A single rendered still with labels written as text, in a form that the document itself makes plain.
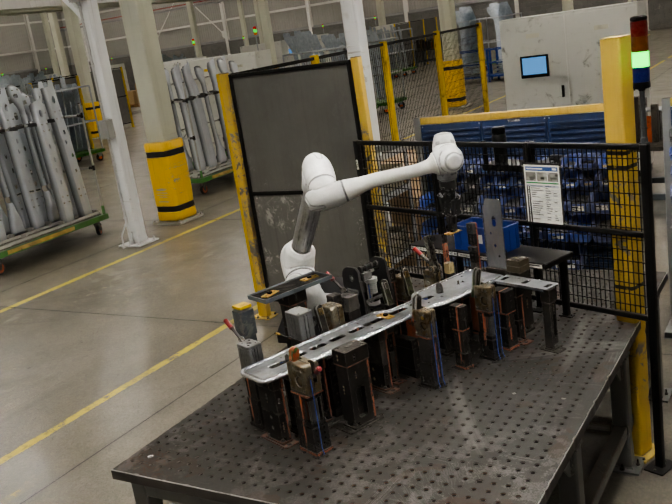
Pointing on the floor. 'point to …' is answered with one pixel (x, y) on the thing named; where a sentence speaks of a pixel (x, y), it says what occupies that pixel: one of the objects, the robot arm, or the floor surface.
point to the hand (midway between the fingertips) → (452, 223)
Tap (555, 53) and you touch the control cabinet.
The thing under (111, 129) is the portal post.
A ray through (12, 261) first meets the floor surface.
